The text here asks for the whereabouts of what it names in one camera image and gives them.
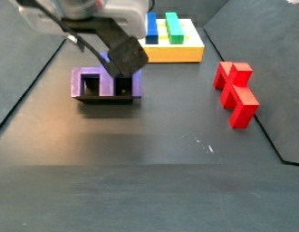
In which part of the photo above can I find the black cable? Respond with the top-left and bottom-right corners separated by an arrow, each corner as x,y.
18,0 -> 116,76

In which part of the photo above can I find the blue long block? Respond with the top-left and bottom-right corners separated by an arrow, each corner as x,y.
146,12 -> 159,44

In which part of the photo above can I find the green long block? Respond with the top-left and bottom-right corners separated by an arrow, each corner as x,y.
166,12 -> 184,44

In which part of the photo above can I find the red comb-shaped block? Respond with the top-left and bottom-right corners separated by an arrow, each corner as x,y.
215,62 -> 260,129

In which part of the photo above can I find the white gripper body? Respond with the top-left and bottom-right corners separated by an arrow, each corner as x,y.
10,0 -> 150,39

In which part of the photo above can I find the yellow slotted board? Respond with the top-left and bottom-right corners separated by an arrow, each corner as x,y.
139,19 -> 204,63

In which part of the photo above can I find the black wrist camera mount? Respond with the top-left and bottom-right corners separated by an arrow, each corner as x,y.
63,17 -> 150,78

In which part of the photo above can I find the black angled fixture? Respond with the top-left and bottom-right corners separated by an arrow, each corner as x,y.
75,73 -> 134,103

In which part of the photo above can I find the purple comb-shaped block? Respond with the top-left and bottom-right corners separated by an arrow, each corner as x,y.
72,64 -> 142,102

